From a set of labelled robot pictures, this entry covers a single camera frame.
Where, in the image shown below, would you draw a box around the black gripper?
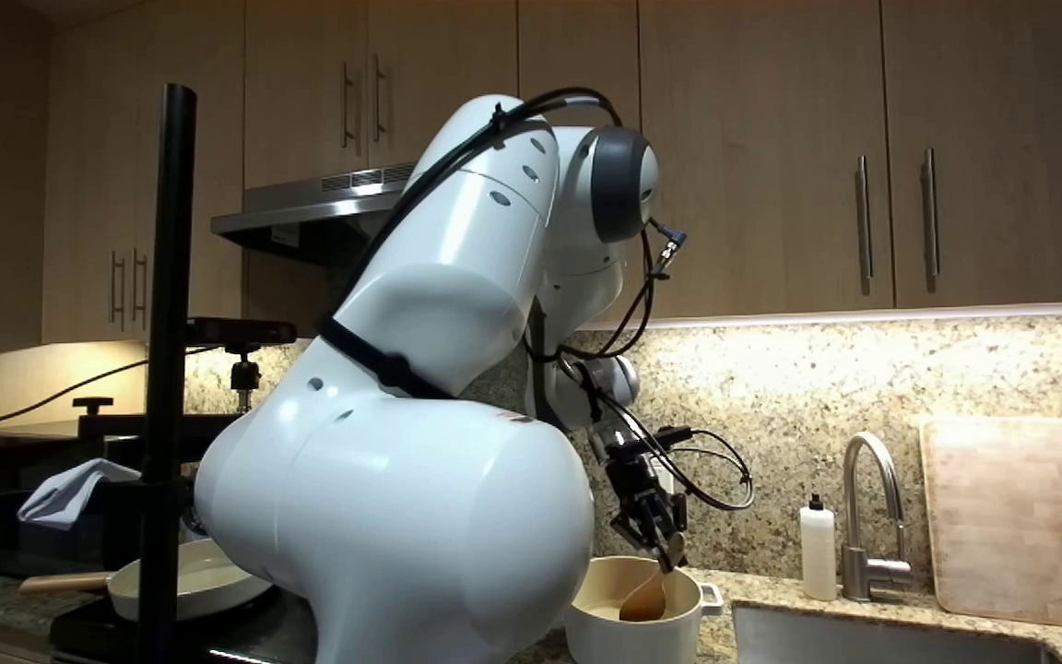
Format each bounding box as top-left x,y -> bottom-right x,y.
602,435 -> 689,578

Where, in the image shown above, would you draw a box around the wooden cooking spoon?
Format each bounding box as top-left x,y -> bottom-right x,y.
617,559 -> 673,622

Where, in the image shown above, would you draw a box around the white soap bottle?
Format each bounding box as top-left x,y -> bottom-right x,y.
795,492 -> 840,605

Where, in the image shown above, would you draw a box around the curved steel faucet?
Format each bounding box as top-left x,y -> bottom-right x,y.
835,433 -> 920,605

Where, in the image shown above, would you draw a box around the stainless steel sink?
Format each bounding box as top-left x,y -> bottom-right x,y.
727,597 -> 1062,664

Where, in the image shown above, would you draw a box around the wooden cutting board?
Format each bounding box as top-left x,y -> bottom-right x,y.
914,414 -> 1062,639

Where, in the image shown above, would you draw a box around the black clamp knob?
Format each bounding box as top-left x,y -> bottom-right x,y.
68,392 -> 116,460
225,347 -> 266,417

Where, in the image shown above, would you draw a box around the black horizontal rig bar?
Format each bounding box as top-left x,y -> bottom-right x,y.
185,312 -> 313,349

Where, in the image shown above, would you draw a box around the steel range hood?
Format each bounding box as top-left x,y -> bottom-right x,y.
209,161 -> 418,264

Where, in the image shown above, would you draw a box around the white crumpled cloth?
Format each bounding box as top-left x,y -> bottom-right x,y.
13,454 -> 143,536

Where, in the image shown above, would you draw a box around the long steel cabinet handle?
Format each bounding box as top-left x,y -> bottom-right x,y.
851,152 -> 877,301
917,146 -> 942,300

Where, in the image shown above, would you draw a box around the wooden upper wall cabinets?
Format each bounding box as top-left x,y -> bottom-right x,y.
0,0 -> 1062,360

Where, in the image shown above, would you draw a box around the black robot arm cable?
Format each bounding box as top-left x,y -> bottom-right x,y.
357,85 -> 759,514

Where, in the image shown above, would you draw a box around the white wooden handled pan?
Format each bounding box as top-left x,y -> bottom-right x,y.
13,532 -> 281,628

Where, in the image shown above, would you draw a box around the black camera stand pole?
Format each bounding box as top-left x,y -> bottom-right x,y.
136,82 -> 202,664

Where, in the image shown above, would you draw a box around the short steel cabinet handle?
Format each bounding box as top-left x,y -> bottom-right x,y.
368,51 -> 395,144
338,59 -> 366,155
129,248 -> 151,329
107,249 -> 125,331

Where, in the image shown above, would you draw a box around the black rig cable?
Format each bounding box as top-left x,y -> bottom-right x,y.
0,354 -> 153,438

